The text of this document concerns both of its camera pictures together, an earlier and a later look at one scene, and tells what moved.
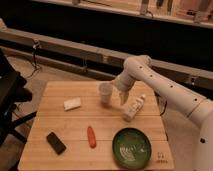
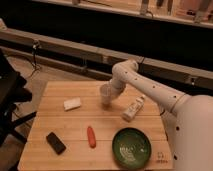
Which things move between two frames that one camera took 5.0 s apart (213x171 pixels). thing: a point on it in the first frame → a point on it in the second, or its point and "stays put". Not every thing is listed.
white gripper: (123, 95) → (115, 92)
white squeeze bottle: (134, 108) stays put
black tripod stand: (35, 47) stays put
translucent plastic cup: (105, 89) stays put
